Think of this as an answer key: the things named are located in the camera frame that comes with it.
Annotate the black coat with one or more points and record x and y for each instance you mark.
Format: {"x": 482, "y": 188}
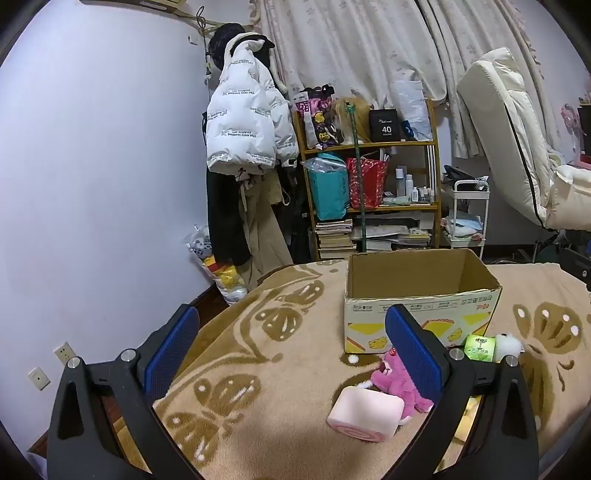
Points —
{"x": 226, "y": 221}

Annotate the teal paper bag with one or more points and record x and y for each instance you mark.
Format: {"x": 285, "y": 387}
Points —
{"x": 328, "y": 194}

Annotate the white wall socket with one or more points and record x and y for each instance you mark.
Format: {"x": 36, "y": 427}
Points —
{"x": 39, "y": 378}
{"x": 64, "y": 353}

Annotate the colourful printed bag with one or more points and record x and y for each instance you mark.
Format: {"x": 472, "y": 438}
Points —
{"x": 316, "y": 120}

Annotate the stack of books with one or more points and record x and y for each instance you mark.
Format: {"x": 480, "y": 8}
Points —
{"x": 333, "y": 240}

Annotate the white fluffy plush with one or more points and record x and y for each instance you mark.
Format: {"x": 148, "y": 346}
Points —
{"x": 505, "y": 344}

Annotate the white trolley cart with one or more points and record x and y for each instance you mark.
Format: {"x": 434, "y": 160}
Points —
{"x": 464, "y": 226}

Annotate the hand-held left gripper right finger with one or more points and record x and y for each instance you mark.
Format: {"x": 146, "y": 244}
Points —
{"x": 415, "y": 355}

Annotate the red gift bag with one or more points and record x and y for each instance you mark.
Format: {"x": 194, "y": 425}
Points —
{"x": 371, "y": 182}

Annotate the pink roll cake plush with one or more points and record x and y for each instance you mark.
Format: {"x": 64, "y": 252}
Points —
{"x": 364, "y": 410}

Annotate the blonde wig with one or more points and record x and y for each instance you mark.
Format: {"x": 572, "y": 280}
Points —
{"x": 341, "y": 122}

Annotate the pink plush toy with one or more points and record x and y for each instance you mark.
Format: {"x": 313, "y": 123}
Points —
{"x": 392, "y": 374}

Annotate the dark hanging garment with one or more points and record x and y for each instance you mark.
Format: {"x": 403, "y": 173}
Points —
{"x": 298, "y": 217}

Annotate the printed cardboard box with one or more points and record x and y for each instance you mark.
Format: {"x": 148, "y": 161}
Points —
{"x": 369, "y": 318}

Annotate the white plastic bag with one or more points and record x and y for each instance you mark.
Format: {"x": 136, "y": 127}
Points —
{"x": 411, "y": 108}

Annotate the white puffer jacket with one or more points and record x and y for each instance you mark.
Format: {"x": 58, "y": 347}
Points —
{"x": 240, "y": 115}

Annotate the black bag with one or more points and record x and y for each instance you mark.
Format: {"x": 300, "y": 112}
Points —
{"x": 459, "y": 175}

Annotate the row of cosmetic bottles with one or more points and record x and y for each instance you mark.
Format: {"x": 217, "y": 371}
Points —
{"x": 415, "y": 191}

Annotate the plastic bag of plush toys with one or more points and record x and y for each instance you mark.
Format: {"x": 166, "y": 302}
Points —
{"x": 221, "y": 277}

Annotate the black hat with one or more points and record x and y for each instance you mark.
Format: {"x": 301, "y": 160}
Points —
{"x": 221, "y": 39}

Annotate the cream reclining chair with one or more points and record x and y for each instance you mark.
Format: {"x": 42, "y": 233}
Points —
{"x": 503, "y": 138}

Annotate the green pole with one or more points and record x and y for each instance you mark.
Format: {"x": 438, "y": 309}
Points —
{"x": 360, "y": 184}

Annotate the beige coat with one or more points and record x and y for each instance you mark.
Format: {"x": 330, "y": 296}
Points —
{"x": 263, "y": 240}

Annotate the floral curtain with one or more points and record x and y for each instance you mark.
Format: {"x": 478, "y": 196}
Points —
{"x": 360, "y": 46}

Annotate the black box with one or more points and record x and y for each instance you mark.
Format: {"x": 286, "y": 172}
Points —
{"x": 384, "y": 125}

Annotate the pile of papers and booklets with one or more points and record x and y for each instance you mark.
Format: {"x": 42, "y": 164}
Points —
{"x": 388, "y": 237}

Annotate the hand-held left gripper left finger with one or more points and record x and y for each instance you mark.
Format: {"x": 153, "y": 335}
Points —
{"x": 171, "y": 355}

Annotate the wooden shelf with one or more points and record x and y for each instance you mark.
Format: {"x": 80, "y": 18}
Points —
{"x": 392, "y": 208}

